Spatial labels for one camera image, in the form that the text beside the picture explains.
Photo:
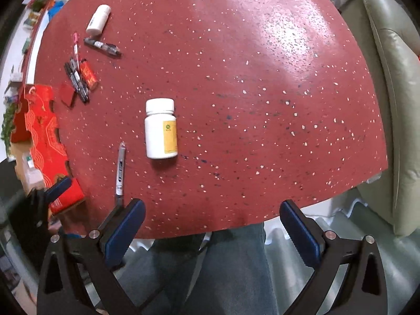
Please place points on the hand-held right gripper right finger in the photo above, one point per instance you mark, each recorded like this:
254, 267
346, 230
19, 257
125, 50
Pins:
300, 233

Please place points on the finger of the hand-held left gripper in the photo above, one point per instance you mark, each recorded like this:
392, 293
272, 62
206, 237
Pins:
59, 186

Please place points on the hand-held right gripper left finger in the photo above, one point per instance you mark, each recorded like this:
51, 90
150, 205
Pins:
126, 233

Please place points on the red printed cardboard box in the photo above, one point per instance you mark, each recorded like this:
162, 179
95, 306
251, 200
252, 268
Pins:
46, 144

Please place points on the white bottle with yellow label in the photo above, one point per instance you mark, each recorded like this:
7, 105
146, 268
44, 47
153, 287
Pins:
160, 129

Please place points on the grey grip clear pen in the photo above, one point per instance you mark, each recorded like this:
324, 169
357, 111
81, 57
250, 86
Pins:
102, 47

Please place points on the small white bottle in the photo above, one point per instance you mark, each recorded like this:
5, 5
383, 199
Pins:
97, 19

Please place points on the corrugated grey floor mat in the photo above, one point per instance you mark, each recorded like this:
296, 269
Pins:
276, 256

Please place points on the silver pen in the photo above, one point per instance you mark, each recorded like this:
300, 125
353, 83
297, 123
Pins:
120, 170

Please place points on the green leafy item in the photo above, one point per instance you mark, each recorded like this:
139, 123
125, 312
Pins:
8, 126

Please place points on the person's legs in jeans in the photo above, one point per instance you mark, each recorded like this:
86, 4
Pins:
229, 269

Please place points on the small red box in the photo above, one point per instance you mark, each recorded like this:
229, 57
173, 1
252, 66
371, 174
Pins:
67, 94

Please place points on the black pen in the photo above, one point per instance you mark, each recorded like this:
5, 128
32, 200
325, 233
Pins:
80, 82
74, 78

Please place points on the red lighter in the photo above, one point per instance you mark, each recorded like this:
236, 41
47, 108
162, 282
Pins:
89, 75

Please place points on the red pen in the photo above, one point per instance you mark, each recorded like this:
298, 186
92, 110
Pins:
76, 44

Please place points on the pale green leather sofa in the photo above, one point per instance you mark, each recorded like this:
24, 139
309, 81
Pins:
390, 105

